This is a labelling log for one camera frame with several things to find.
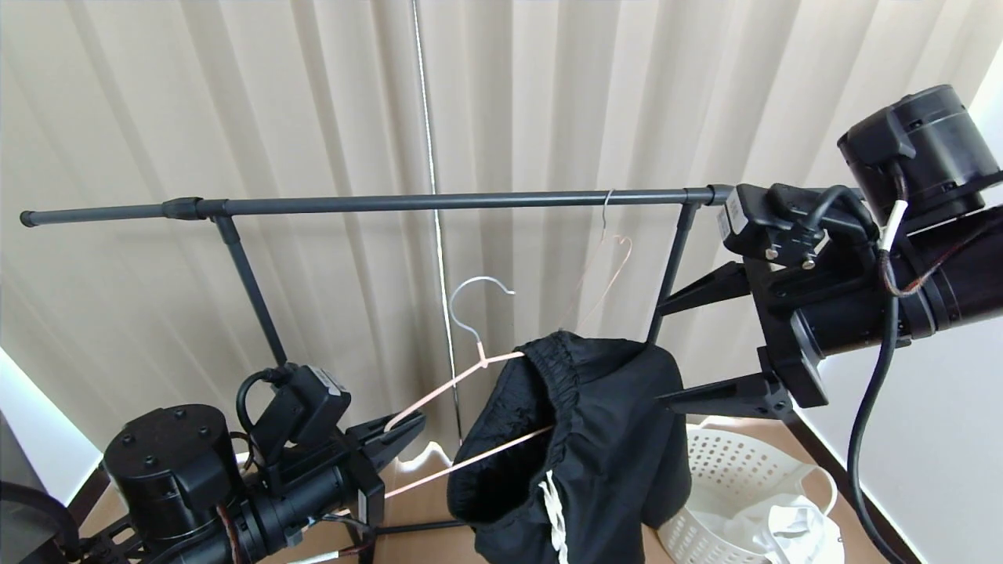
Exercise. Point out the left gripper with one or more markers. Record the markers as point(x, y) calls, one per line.
point(313, 509)

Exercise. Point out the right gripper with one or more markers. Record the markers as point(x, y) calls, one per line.
point(854, 313)

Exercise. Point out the pink clothes hanger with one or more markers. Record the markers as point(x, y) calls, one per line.
point(483, 360)
point(605, 223)

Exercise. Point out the black shorts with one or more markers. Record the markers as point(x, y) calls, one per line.
point(611, 439)

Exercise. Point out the white laundry basket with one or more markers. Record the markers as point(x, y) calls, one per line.
point(705, 462)

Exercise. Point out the black clothes rack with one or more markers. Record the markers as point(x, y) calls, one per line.
point(313, 204)

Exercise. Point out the white garment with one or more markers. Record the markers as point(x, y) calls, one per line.
point(791, 533)

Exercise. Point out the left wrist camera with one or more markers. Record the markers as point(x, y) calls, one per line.
point(313, 399)

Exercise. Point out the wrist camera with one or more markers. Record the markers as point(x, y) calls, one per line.
point(776, 223)
point(313, 399)

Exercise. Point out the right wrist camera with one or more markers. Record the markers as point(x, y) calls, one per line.
point(776, 223)

